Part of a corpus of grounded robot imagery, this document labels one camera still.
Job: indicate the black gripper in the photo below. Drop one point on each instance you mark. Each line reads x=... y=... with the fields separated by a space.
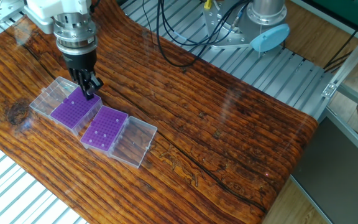
x=79 y=62

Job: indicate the purple pipette tip holder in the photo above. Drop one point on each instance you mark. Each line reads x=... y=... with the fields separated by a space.
x=67 y=115
x=104 y=130

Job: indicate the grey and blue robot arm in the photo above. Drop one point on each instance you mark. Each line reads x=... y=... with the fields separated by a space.
x=269 y=7

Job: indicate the white wrist adapter housing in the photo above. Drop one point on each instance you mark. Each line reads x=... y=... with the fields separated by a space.
x=42 y=9

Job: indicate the glossy wood grain mat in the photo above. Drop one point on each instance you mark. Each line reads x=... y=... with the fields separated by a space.
x=216 y=137

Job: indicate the yellow connector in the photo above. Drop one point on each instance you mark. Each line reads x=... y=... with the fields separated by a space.
x=208 y=4

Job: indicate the silver robot mounting plate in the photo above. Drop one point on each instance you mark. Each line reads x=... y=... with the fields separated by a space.
x=229 y=36

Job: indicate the light blue plastic piece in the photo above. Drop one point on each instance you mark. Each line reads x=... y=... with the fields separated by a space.
x=269 y=37

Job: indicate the green board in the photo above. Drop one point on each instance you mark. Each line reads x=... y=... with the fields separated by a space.
x=353 y=12

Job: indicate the silver corner bracket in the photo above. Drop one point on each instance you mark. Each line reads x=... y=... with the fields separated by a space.
x=329 y=90

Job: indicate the aluminium frame profile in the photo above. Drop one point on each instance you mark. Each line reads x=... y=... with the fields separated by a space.
x=353 y=65

